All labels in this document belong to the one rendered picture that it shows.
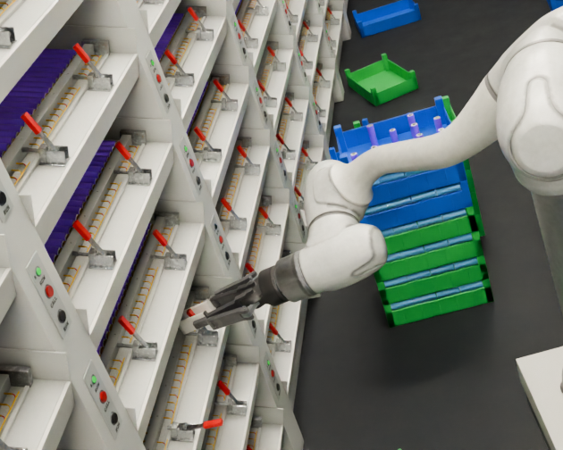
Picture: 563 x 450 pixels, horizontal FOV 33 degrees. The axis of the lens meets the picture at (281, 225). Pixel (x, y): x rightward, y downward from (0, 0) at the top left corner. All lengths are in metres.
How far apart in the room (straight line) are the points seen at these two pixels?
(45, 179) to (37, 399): 0.33
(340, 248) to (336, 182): 0.15
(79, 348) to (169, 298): 0.43
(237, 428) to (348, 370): 0.66
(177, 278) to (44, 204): 0.52
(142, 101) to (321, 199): 0.39
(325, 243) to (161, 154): 0.36
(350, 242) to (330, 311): 1.13
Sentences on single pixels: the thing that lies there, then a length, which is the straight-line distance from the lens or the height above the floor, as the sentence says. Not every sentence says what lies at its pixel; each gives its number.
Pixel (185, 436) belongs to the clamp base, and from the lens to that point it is 1.77.
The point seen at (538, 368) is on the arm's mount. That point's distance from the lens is 2.12.
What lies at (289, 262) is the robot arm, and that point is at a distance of 1.82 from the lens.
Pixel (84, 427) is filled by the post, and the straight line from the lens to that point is 1.42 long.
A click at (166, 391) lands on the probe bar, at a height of 0.58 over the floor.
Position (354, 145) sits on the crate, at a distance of 2.66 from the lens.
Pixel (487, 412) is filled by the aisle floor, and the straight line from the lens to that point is 2.43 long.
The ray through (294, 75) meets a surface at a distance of 3.35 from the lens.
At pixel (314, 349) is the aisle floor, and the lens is 2.76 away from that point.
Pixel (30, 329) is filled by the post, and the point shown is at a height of 1.02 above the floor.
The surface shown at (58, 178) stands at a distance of 1.45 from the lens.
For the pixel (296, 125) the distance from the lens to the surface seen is 3.21.
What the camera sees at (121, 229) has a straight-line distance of 1.66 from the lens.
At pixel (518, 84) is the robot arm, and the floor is 1.09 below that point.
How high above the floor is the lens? 1.67
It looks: 30 degrees down
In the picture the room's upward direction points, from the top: 19 degrees counter-clockwise
